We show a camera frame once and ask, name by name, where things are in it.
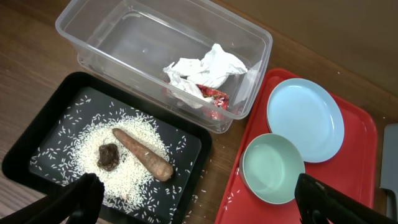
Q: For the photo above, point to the light green rice bowl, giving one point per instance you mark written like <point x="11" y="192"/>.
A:
<point x="270" y="167"/>

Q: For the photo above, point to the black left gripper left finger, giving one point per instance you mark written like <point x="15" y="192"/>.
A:
<point x="78" y="202"/>

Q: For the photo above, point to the brown food scrap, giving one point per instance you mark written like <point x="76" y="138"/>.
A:
<point x="108" y="157"/>

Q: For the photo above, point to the black food waste tray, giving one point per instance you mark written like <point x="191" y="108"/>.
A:
<point x="42" y="157"/>

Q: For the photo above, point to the pile of white rice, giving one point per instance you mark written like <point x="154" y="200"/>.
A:
<point x="124" y="181"/>

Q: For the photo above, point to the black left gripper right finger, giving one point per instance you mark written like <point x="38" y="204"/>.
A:
<point x="319" y="203"/>

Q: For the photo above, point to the red snack wrapper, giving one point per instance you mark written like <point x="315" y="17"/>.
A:
<point x="219" y="98"/>

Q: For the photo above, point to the white tissue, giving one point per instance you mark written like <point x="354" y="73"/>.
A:
<point x="211" y="71"/>

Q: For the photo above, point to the clear plastic waste bin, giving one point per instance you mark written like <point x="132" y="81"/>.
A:
<point x="131" y="42"/>

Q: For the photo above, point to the grey dishwasher rack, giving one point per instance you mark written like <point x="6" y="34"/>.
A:
<point x="389" y="170"/>

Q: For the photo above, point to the large light blue plate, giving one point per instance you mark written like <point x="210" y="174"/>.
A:
<point x="307" y="115"/>

